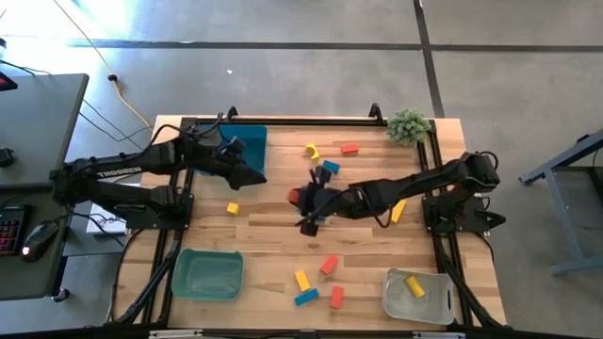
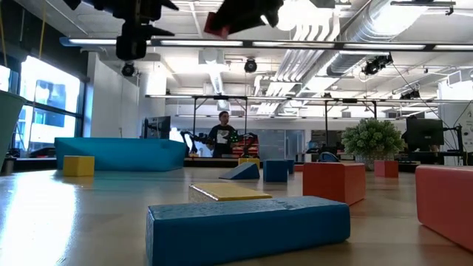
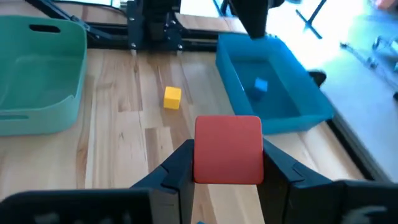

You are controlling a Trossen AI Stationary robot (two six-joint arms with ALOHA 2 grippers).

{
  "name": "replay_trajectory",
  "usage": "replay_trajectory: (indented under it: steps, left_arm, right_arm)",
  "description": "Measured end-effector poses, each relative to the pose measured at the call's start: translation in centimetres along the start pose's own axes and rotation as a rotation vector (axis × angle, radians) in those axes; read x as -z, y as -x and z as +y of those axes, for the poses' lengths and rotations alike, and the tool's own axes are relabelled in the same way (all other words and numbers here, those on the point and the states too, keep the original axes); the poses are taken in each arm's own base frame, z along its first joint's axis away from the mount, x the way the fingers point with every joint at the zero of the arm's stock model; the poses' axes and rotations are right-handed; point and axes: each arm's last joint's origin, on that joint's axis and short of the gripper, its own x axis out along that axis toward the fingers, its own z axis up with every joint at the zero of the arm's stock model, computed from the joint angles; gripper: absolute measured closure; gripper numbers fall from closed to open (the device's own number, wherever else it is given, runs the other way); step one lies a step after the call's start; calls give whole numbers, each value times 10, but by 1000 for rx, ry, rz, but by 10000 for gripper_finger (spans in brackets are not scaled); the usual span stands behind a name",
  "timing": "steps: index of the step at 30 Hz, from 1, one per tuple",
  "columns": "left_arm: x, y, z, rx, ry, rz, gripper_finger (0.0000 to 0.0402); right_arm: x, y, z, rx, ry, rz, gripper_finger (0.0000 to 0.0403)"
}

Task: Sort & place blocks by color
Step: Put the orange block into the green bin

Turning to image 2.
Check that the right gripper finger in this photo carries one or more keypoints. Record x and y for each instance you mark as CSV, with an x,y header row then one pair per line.
x,y
244,9
240,24

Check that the red cube block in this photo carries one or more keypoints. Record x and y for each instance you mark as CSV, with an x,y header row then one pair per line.
x,y
211,23
386,169

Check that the yellow arch block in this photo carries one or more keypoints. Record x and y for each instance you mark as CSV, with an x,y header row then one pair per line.
x,y
251,160

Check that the blue wedge block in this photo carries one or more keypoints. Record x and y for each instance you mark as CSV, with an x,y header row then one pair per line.
x,y
244,173

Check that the blue cube block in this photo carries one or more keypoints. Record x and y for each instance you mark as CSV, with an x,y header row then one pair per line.
x,y
275,170

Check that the yellow rectangular block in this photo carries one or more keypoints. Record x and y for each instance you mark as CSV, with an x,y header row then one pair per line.
x,y
229,192

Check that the black background robot arm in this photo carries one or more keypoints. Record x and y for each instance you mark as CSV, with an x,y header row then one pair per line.
x,y
201,139

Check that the white LED light bar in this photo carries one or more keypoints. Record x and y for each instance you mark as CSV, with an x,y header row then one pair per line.
x,y
201,43

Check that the black computer monitor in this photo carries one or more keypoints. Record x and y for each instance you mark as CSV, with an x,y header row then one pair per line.
x,y
425,131
159,127

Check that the person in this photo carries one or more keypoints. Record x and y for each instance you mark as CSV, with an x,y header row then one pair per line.
x,y
221,138

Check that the blue plastic bin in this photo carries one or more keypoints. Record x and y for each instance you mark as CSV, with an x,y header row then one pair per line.
x,y
118,155

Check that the yellow cube block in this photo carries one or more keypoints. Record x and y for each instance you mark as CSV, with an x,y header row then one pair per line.
x,y
78,166

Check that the blue chair back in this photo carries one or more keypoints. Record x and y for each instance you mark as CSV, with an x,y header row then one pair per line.
x,y
328,157

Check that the green plastic bin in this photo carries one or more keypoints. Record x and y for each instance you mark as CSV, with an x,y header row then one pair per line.
x,y
9,125

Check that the artificial green potted plant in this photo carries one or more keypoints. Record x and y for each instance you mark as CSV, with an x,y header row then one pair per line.
x,y
371,140

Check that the long blue block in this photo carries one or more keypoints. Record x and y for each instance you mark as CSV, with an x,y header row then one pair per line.
x,y
247,232

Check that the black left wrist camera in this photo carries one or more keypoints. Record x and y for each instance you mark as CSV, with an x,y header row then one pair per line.
x,y
131,44

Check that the black gantry frame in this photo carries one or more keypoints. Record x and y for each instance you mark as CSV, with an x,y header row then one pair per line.
x,y
326,114
194,118

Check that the silver ventilation duct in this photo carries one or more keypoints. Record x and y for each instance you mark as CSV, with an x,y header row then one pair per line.
x,y
373,26

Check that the black ceiling camera cluster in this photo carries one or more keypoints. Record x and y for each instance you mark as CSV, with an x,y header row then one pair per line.
x,y
377,64

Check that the black aluminium table frame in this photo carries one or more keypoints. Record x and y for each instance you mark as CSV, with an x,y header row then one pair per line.
x,y
33,164

